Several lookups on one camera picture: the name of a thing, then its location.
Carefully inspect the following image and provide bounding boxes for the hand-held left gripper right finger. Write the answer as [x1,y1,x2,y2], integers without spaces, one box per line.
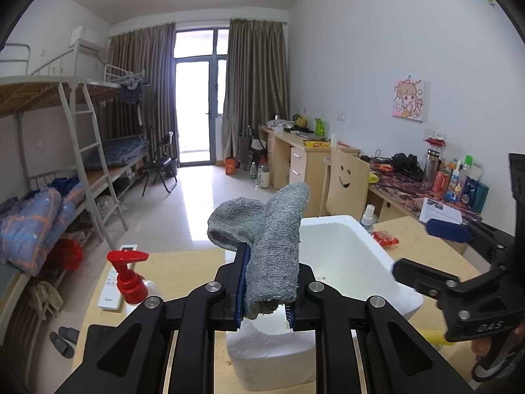
[285,263,464,394]

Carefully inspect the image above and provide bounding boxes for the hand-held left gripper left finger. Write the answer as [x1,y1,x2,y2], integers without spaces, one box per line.
[53,243,251,394]

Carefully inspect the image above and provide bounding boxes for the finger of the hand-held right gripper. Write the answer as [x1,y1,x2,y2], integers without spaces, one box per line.
[392,257,516,343]
[427,217,517,274]

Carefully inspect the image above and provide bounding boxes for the grey towel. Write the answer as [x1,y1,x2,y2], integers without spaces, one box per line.
[207,182,311,321]

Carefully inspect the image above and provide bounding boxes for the white foam box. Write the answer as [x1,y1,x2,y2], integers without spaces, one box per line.
[225,213,424,392]

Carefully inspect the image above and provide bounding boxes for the person's right hand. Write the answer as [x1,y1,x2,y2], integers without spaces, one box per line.
[471,337,493,358]

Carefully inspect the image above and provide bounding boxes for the printed paper sheet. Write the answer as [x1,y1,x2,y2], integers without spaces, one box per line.
[418,198,464,224]

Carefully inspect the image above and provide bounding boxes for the blue tube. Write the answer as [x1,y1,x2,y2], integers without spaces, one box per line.
[472,181,490,214]

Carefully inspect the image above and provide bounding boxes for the red snack packet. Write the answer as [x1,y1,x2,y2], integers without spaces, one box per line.
[371,230,399,248]

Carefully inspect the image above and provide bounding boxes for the white bottle green cap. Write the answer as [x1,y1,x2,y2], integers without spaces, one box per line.
[459,155,473,198]

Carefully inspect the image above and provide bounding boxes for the yellow cloth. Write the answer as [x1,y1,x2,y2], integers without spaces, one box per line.
[424,327,450,349]

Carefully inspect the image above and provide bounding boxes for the clear thermos bottle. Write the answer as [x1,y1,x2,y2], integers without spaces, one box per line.
[423,148,443,187]

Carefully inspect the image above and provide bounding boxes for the blue liquid spray bottle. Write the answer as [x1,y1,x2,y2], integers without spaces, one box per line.
[360,204,376,232]

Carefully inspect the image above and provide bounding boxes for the black headphones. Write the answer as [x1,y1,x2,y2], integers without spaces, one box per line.
[391,153,425,179]

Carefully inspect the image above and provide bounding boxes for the white bottle red pump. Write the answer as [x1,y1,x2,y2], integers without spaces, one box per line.
[107,250,165,306]

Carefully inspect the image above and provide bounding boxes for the white remote control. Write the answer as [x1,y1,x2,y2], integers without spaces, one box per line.
[97,244,139,311]

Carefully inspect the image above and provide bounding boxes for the wooden desk with drawers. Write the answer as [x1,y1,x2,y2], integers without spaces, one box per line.
[258,125,362,191]

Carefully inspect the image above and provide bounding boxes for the black folding chair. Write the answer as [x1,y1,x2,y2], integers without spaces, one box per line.
[141,131,179,197]

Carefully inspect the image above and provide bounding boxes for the red plastic bag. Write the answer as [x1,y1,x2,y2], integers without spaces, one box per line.
[53,238,85,272]

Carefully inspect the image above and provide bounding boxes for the glass balcony door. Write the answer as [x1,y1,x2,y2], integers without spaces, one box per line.
[172,28,229,167]

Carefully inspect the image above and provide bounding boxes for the blue plaid mattress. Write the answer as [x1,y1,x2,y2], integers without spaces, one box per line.
[84,137,149,171]

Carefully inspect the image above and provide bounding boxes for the bunk bed ladder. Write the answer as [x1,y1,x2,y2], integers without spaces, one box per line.
[57,82,129,243]

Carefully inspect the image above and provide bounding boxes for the beige cloth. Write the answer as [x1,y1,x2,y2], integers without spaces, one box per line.
[27,281,64,321]

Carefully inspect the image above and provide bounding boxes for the brown curtain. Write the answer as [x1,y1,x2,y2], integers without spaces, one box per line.
[223,18,290,165]
[107,22,177,165]

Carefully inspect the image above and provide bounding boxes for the blue cloth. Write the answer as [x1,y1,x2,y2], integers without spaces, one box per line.
[47,177,83,195]

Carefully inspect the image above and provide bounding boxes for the blue orange patterned quilt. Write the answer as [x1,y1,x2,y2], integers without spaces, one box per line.
[0,186,87,275]

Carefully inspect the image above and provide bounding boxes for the hanging dark clothes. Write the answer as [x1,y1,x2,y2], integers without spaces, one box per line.
[119,78,144,107]

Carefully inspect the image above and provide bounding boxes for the metal bunk bed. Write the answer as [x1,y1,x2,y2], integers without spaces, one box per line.
[70,51,150,210]
[0,43,128,354]

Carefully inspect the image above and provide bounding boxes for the white air conditioner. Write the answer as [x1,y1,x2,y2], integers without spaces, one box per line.
[70,27,111,52]

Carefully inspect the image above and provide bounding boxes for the cartoon wall poster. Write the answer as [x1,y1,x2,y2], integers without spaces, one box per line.
[391,78,429,123]

